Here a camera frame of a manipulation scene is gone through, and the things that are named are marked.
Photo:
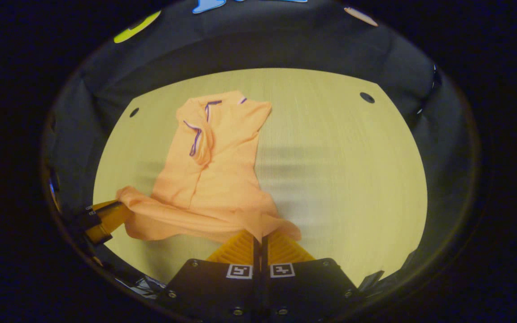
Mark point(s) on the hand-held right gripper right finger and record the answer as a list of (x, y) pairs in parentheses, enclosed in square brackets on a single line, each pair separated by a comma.
[(303, 291)]

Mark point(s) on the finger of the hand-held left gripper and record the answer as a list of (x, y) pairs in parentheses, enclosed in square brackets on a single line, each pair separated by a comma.
[(106, 222)]

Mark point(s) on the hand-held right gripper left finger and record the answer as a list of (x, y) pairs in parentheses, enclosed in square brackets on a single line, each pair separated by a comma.
[(222, 291)]

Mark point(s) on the orange T-shirt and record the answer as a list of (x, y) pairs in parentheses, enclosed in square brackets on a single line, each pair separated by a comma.
[(222, 179)]

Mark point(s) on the black backdrop cloth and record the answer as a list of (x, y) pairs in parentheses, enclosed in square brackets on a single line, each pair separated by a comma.
[(285, 40)]

